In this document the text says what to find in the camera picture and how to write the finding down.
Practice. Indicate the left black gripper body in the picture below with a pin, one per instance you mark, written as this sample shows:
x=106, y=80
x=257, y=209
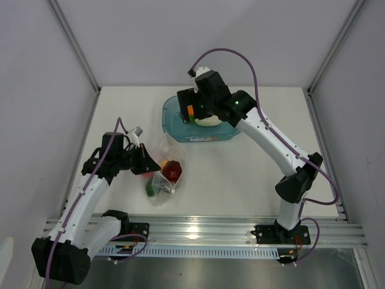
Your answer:
x=133, y=161

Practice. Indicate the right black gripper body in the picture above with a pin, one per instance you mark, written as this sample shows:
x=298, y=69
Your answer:
x=204, y=108

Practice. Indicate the red tomato toy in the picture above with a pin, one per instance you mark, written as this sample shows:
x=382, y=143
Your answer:
x=147, y=175

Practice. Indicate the orange green mango toy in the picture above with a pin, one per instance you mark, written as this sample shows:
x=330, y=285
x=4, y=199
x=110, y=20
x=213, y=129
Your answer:
x=190, y=111

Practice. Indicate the white radish toy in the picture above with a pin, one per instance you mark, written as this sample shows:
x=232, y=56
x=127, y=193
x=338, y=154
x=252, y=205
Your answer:
x=208, y=122

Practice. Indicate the dark red apple toy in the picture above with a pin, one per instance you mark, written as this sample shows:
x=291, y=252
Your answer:
x=172, y=171

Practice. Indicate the clear zip top bag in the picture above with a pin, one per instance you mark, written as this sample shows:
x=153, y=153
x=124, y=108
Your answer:
x=161, y=186

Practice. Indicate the green lime toy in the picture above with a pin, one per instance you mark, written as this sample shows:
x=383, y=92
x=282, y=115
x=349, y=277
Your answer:
x=149, y=189

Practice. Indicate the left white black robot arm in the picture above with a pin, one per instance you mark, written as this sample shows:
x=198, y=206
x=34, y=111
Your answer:
x=67, y=252

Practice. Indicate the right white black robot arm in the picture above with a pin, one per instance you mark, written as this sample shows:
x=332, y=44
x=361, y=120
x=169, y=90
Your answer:
x=240, y=110

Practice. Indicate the teal plastic tray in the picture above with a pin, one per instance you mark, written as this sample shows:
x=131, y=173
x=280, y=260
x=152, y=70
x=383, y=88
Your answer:
x=173, y=125

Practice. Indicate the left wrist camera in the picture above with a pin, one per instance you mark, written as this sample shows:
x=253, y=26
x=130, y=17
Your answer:
x=133, y=136

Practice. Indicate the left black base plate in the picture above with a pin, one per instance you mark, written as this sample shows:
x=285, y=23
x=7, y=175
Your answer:
x=139, y=231

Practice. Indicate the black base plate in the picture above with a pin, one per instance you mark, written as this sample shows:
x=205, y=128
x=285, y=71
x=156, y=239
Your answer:
x=275, y=234
x=139, y=231

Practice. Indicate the white slotted cable duct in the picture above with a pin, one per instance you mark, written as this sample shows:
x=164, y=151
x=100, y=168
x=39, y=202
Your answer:
x=248, y=252

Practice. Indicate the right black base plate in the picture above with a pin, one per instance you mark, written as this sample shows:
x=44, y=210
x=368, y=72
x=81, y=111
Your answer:
x=275, y=234

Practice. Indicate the aluminium mounting rail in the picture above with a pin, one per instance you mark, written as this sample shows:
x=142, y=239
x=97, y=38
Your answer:
x=235, y=231

